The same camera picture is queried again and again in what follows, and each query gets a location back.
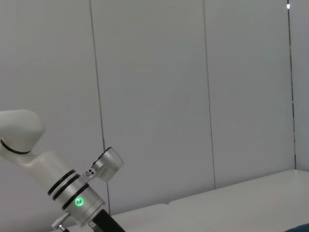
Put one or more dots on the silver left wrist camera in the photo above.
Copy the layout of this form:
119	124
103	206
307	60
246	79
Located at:
108	164

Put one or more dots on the blue shirt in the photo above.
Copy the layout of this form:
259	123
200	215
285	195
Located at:
301	229

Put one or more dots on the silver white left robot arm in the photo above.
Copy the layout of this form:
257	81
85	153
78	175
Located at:
36	169

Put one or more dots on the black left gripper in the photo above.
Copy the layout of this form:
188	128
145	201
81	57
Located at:
106	223

